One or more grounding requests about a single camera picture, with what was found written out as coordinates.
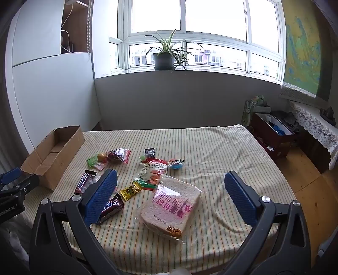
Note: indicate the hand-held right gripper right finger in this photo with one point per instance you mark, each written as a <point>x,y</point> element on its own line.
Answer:
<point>239,197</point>

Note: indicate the sliced bread bag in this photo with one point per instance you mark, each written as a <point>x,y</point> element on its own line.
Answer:
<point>169,209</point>

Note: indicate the white cabinet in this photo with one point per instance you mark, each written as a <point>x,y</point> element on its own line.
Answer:
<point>47,87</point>

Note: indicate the blue egg candy packet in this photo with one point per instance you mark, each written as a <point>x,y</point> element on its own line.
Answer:
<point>175,164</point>

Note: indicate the potted spider plant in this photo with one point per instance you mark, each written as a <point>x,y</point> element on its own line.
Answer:
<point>163,61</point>

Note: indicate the dark figurine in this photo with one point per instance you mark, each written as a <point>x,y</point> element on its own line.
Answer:
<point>327,114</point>

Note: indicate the striped yellow tablecloth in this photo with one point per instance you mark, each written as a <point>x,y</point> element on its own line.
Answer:
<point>211,148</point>

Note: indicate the yellow candy packet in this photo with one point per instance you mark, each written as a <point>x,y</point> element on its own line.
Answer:
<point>130,191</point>

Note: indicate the green jelly cup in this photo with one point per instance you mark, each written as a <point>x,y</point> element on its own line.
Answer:
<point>143,159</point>

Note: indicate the green candy packet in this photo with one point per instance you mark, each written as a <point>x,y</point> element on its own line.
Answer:
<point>92,161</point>

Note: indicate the small black candy packet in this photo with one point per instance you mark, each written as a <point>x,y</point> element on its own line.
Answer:
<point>150,152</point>

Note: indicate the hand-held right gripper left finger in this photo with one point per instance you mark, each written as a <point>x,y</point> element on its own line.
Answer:
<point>101,197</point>

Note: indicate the white framed window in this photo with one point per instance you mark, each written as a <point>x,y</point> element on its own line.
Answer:
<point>216,18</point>

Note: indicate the brown chocolate bar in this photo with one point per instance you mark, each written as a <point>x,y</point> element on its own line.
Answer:
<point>112,207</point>
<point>84,182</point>

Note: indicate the yellow ball jelly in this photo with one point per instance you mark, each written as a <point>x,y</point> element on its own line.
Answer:
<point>101,156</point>

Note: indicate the dark red wooden crate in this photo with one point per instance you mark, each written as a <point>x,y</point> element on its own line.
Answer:
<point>266,136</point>

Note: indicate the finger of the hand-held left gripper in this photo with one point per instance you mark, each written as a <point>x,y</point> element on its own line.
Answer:
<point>12,175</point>
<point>27,183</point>

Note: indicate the pink candy packet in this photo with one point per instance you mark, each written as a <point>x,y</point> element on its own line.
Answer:
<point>100,166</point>

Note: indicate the clear red-edged dates packet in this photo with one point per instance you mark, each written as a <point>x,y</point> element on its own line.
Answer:
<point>157,161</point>
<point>118,155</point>

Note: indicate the landscape wall poster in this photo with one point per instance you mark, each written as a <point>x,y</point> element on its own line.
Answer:
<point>301,53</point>

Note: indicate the white lace cloth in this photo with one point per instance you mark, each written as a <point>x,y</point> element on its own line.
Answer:
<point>314,119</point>

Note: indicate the brown cardboard box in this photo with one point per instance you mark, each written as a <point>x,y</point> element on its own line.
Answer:
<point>34,161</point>

